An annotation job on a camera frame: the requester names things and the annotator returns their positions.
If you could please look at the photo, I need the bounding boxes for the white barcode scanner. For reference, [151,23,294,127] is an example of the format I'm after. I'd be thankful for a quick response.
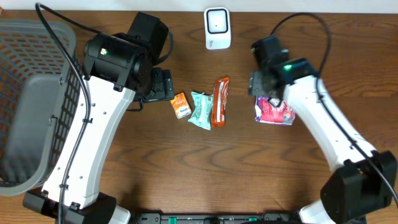
[203,7,231,50]

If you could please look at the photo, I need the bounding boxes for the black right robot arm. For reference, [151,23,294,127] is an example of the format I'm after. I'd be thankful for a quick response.
[249,35,397,223]

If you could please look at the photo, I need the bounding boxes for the purple red snack packet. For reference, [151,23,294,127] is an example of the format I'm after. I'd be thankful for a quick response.
[254,96,296,126]

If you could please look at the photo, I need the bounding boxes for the grey plastic basket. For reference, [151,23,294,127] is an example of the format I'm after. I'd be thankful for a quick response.
[1,19,80,196]

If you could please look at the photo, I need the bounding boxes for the teal snack wrapper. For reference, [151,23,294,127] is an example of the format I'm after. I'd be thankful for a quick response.
[188,91,214,131]

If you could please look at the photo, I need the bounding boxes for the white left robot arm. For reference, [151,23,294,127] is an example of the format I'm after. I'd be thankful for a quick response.
[23,12,174,223]

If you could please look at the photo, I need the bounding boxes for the small orange white box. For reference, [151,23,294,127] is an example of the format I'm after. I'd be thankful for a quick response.
[170,92,192,119]

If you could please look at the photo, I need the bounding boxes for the orange snack bar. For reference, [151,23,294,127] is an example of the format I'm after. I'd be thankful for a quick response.
[211,77,229,128]

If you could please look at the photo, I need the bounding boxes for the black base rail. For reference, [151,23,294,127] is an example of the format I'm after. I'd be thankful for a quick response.
[129,213,302,224]

